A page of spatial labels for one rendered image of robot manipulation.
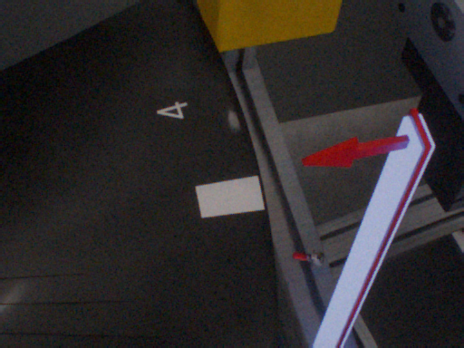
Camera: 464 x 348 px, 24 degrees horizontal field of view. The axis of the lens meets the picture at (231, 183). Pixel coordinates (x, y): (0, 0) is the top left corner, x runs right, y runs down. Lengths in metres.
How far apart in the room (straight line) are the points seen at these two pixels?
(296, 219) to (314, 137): 1.08
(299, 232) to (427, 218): 0.79
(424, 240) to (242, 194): 1.13
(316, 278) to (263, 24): 0.21
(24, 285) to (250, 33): 0.37
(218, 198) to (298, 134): 1.46
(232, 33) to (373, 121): 1.22
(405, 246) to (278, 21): 0.86
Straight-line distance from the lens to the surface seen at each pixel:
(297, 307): 0.87
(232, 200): 0.53
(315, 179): 1.94
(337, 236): 1.63
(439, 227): 1.67
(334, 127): 2.00
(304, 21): 0.83
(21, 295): 0.51
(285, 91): 1.85
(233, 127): 0.54
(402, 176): 0.59
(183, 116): 0.54
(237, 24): 0.81
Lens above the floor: 1.65
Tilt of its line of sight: 60 degrees down
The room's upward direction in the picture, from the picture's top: 9 degrees clockwise
